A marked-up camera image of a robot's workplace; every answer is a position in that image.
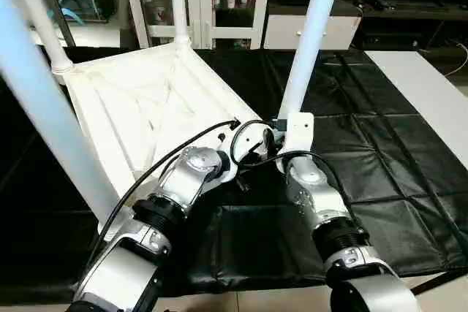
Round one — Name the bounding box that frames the white plastic table leg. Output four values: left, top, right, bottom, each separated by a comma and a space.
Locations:
168, 0, 192, 47
0, 0, 121, 229
6, 0, 75, 73
278, 0, 346, 121

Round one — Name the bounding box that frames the white plastic table top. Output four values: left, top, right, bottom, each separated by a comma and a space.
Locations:
53, 37, 273, 210

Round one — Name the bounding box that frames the black plastic mat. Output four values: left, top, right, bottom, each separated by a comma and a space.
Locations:
0, 45, 468, 305

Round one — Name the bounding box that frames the white drawer unit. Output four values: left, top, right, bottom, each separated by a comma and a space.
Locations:
263, 12, 362, 51

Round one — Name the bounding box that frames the white glass-door cabinet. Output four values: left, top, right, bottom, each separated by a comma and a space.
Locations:
121, 0, 274, 51

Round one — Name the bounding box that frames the black metal table leg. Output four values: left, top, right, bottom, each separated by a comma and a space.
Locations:
409, 270, 468, 297

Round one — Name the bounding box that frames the light blue plastic object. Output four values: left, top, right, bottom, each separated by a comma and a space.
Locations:
48, 4, 88, 26

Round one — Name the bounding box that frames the grey metal pole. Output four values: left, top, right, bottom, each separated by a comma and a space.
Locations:
37, 0, 77, 47

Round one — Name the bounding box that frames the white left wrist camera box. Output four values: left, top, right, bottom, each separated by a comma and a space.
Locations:
218, 123, 276, 184

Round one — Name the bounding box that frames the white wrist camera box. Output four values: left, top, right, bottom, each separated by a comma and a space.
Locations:
218, 123, 276, 184
276, 111, 316, 175

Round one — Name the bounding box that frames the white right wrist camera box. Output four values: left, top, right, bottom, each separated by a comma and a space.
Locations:
276, 111, 316, 175

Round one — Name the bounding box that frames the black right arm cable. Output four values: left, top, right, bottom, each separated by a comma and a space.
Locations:
230, 118, 344, 203

